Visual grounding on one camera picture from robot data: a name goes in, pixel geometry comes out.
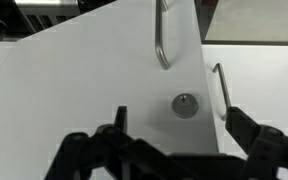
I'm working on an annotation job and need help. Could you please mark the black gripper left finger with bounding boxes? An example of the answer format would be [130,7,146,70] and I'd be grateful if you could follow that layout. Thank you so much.
[44,105,172,180]

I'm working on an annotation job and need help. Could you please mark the steel cabinet door handle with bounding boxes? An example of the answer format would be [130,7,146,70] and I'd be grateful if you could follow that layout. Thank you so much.
[211,62,233,122]
[154,0,172,71]

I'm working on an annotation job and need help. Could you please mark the round steel door lock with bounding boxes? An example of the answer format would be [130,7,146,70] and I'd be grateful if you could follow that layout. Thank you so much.
[171,92,200,120]

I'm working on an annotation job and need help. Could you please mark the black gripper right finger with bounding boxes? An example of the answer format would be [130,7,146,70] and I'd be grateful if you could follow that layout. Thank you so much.
[225,106,288,180]

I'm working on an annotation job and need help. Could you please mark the white cabinet door with lock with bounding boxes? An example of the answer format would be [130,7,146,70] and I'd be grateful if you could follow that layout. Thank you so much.
[0,0,220,180]

